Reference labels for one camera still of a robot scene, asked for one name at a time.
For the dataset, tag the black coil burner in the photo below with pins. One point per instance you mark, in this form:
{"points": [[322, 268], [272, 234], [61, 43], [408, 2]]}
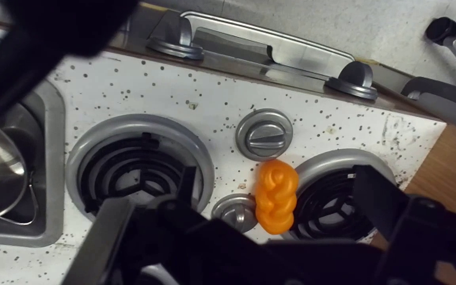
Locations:
{"points": [[323, 202], [109, 170]]}

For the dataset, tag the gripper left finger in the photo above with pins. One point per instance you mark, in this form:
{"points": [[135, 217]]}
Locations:
{"points": [[180, 245]]}

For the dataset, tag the grey oven knob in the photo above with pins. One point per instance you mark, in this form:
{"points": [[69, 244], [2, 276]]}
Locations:
{"points": [[174, 41], [352, 81]]}

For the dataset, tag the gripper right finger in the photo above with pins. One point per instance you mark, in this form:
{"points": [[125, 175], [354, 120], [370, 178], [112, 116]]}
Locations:
{"points": [[422, 237]]}

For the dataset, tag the grey sink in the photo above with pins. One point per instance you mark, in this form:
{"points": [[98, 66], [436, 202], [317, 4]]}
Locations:
{"points": [[54, 166]]}

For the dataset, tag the orange twisted toy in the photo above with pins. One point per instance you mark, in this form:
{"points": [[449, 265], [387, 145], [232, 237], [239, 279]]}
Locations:
{"points": [[276, 194]]}

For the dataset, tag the grey stove knob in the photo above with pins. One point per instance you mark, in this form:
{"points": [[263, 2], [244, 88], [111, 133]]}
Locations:
{"points": [[234, 213], [265, 136]]}

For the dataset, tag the office chair base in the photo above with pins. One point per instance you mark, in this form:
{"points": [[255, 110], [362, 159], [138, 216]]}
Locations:
{"points": [[445, 99]]}

